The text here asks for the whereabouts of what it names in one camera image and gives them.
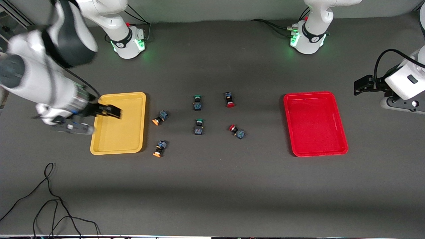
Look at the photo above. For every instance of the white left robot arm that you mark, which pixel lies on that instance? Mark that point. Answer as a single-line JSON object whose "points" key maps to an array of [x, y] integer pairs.
{"points": [[406, 78]]}

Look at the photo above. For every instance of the red cap push button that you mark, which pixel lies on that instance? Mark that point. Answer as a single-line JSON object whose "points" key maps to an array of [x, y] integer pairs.
{"points": [[229, 99], [237, 132]]}

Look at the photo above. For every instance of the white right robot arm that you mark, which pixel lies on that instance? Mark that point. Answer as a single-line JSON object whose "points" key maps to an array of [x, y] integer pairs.
{"points": [[33, 79]]}

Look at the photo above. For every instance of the green cap push button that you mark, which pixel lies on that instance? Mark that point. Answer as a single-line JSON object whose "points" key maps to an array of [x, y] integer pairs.
{"points": [[197, 103], [199, 127]]}

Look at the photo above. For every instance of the aluminium frame profile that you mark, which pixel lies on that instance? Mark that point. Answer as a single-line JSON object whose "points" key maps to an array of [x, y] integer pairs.
{"points": [[15, 18]]}

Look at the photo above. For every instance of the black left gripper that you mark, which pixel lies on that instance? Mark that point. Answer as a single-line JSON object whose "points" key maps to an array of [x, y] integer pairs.
{"points": [[377, 83]]}

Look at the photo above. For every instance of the red plastic tray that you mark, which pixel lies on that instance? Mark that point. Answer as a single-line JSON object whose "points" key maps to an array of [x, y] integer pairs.
{"points": [[315, 126]]}

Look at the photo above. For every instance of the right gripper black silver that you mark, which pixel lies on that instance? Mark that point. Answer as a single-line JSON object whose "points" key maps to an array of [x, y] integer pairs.
{"points": [[93, 109]]}

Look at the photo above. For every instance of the yellow plastic tray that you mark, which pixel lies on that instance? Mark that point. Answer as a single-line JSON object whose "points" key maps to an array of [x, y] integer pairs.
{"points": [[119, 129]]}

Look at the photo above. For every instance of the orange cap push button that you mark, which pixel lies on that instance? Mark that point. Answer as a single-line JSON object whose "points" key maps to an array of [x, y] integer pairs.
{"points": [[160, 147], [161, 117]]}

